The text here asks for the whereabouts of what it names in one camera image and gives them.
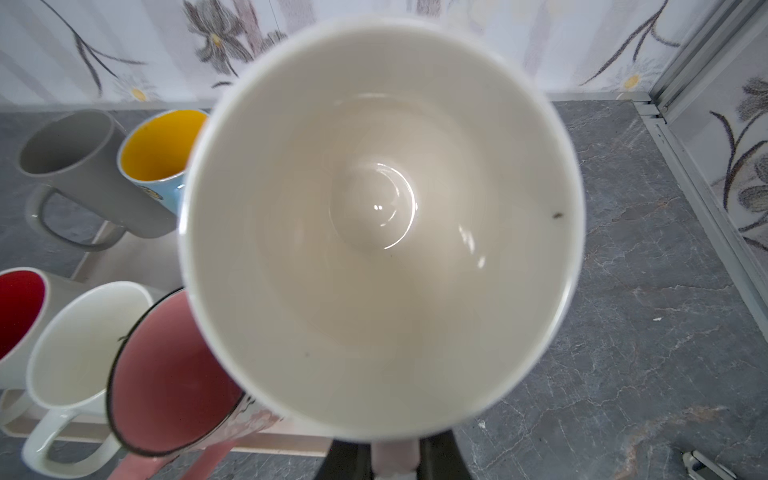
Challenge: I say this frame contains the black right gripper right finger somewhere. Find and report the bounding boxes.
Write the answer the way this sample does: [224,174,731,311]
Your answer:
[416,430,473,480]

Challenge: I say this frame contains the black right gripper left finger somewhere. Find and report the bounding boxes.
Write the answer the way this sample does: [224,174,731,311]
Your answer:
[314,440,374,480]

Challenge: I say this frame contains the pink patterned mug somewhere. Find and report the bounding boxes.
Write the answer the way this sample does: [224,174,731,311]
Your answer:
[106,288,281,479]

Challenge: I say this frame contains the light pink mug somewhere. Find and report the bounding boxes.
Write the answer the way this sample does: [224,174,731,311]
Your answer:
[179,15,586,479]

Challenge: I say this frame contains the white ribbed mug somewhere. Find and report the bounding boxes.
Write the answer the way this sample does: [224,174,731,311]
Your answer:
[22,281,166,479]

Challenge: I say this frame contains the cream white mug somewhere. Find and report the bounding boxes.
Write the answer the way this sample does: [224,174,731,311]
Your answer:
[1,267,88,391]

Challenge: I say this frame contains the grey ceramic mug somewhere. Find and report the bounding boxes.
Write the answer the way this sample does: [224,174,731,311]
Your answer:
[16,110,177,252]

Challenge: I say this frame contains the blue butterfly mug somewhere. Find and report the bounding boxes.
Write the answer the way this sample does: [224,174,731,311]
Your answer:
[117,110,208,215]

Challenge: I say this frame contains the beige plastic tray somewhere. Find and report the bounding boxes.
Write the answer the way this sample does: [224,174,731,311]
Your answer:
[0,218,337,458]

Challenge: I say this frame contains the aluminium corner frame post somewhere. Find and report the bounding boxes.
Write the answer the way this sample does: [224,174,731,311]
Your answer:
[644,1,767,331]

